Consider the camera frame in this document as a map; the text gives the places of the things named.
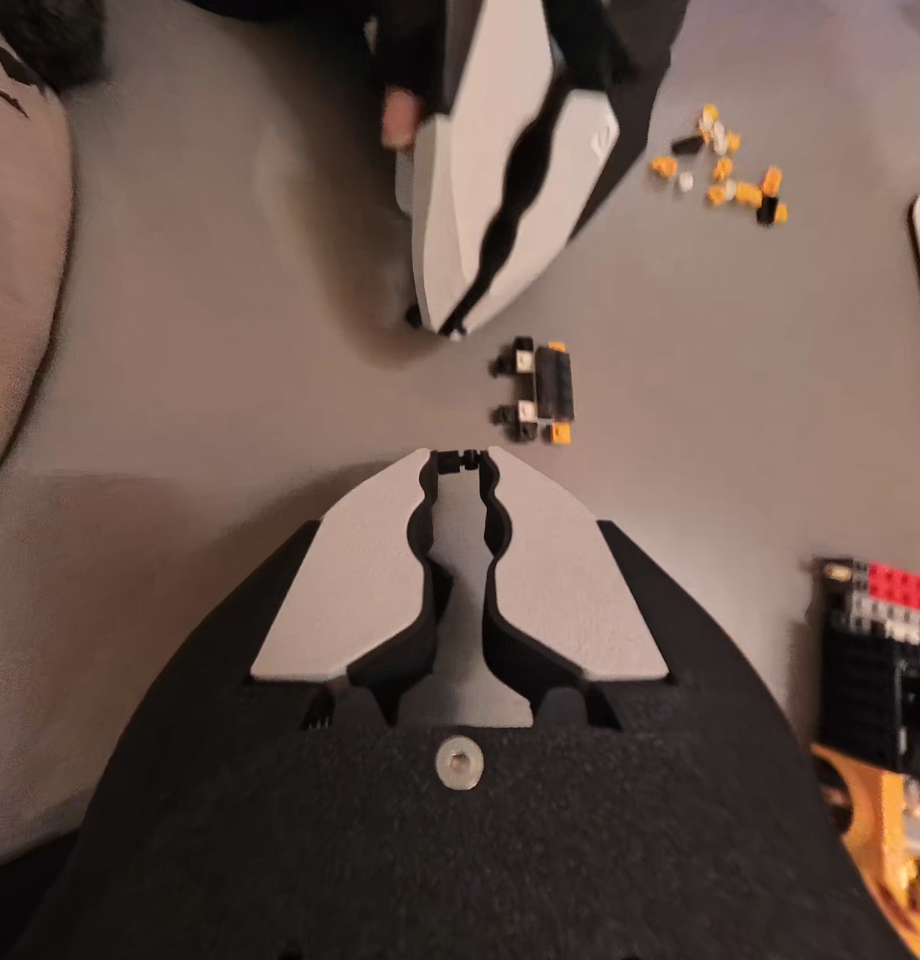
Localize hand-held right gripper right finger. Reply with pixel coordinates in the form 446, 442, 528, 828
477, 444, 671, 684

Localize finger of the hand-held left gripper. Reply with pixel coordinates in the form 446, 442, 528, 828
448, 90, 622, 339
411, 0, 558, 335

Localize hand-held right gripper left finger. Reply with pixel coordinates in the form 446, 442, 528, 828
250, 448, 442, 690

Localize small lego windshield assembly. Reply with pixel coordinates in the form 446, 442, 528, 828
488, 336, 577, 447

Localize pile of small lego pieces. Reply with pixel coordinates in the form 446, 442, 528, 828
649, 102, 791, 228

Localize large lego vehicle build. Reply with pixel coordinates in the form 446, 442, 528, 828
808, 553, 920, 960

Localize person's left hand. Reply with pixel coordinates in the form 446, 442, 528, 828
379, 84, 426, 151

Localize person's dark trousers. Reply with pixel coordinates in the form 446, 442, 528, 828
0, 828, 82, 960

